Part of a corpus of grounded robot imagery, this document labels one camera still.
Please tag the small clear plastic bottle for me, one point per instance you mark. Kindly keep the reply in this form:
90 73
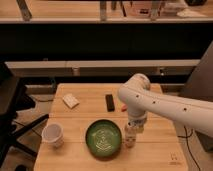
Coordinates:
130 135

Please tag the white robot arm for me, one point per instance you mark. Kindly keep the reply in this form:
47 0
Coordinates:
139 99

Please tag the black rectangular bar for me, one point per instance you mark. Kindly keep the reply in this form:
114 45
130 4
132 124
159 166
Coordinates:
110 102

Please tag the orange carrot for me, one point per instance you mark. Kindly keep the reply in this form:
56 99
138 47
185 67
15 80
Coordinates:
124 108

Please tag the white sponge block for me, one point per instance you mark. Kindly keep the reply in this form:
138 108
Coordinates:
70 100

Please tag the green round plate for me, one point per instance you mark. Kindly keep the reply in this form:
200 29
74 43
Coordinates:
103 138

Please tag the white plastic cup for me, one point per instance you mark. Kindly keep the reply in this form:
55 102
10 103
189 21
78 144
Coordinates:
53 135

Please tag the black office chair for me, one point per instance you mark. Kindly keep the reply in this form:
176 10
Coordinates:
13 98

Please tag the wooden shelf with items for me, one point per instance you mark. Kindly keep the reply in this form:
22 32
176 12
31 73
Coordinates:
110 11

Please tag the grey metal rail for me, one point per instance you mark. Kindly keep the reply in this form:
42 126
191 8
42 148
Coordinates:
102 68

